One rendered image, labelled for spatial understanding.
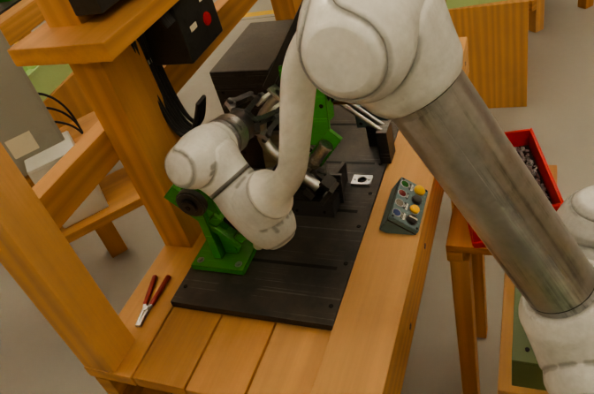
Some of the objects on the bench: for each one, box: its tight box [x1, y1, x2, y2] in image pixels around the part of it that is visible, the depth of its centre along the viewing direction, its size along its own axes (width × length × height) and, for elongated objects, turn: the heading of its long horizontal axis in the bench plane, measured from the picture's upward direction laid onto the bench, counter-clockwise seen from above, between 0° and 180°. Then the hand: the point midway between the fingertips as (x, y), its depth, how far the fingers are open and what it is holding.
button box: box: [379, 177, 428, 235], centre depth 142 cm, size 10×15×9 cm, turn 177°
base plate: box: [171, 104, 399, 330], centre depth 168 cm, size 42×110×2 cm, turn 177°
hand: (270, 102), depth 140 cm, fingers closed on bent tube, 3 cm apart
